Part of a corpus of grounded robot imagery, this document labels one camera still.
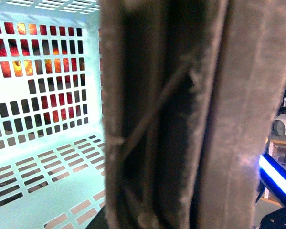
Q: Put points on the light blue plastic basket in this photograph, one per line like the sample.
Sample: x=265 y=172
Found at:
x=51 y=137

